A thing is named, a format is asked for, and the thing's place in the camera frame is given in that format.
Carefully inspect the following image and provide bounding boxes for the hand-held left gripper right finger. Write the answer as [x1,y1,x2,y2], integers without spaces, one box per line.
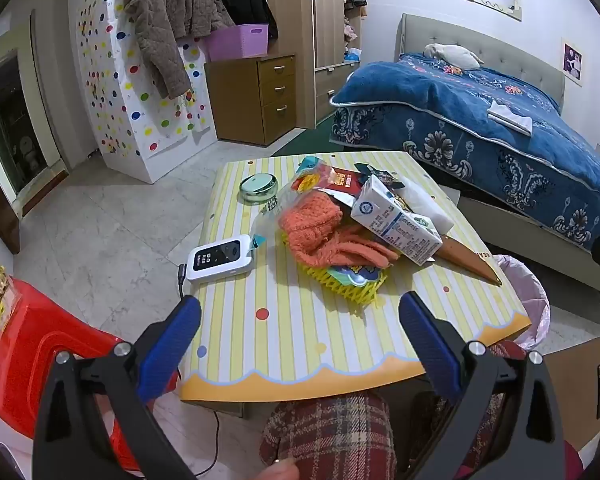
[399,291,566,480]

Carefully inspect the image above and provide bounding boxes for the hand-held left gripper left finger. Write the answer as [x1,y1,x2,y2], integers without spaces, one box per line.
[32,295,202,480]

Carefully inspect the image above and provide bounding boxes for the brown wooden knife handle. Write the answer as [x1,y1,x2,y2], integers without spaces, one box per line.
[437,234,503,287]

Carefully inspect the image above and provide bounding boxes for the trash bin with pink bag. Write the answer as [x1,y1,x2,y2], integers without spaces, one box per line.
[492,254,551,353]

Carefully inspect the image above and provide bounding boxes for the white blue milk carton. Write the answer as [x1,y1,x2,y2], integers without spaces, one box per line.
[350,174,443,267]

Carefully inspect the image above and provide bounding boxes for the dark printed packet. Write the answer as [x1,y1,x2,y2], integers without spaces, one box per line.
[354,162,411,196]

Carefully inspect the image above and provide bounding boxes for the teal wrapper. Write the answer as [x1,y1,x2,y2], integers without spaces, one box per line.
[297,156,331,176]

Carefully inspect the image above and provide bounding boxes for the person's left hand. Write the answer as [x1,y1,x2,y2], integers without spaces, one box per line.
[265,460,299,480]

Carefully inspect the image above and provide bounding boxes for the white pocket device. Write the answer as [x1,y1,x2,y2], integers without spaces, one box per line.
[185,239,255,285]

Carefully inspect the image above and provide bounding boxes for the yellow foam fruit net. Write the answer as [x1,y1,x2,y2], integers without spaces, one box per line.
[280,169,391,308]

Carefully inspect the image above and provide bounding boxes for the blue cartoon sticker card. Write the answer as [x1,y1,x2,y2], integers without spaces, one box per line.
[325,265,383,286]

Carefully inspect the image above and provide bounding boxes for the red plastic stool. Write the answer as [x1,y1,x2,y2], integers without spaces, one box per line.
[0,276,181,471]

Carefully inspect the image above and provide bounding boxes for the brown wooden board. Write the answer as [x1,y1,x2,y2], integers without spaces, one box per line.
[542,337,600,441]

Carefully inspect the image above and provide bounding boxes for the orange knitted glove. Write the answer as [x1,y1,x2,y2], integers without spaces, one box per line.
[278,192,402,270]

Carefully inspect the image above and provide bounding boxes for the clear plastic bag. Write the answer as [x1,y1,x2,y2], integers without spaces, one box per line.
[250,180,301,252]

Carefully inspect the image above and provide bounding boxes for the green round tin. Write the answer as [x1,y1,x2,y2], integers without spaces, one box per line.
[238,174,279,205]

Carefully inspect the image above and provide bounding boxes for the red snack packet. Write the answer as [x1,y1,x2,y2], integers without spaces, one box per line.
[307,166,371,211]

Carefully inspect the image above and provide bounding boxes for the white polka-dot cabinet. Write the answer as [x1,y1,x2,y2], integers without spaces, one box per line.
[69,0,218,184]

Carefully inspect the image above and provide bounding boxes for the white folded cloth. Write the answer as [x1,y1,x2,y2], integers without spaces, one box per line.
[487,101,534,136]

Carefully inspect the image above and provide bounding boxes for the green rug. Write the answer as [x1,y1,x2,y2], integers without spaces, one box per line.
[270,115,351,157]

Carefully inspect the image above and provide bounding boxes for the brown drawer cabinet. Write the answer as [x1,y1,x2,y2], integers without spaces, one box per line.
[203,54,298,147]

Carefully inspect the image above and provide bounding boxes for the dark glass door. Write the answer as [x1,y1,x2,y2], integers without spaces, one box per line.
[0,50,48,196]

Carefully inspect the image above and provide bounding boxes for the white pillow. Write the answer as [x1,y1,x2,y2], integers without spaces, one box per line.
[423,42,485,71]

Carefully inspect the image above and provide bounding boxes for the purple plastic basket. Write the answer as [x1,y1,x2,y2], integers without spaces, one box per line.
[203,23,272,61]

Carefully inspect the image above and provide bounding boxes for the brown quilted jacket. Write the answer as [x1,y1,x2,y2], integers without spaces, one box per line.
[122,0,236,101]

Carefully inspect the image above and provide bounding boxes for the wooden wardrobe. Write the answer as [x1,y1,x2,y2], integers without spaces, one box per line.
[275,0,366,131]

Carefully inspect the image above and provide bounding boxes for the black cable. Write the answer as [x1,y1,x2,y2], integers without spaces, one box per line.
[177,262,221,478]

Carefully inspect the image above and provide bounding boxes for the small wall photo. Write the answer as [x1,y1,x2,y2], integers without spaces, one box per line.
[561,37,583,87]

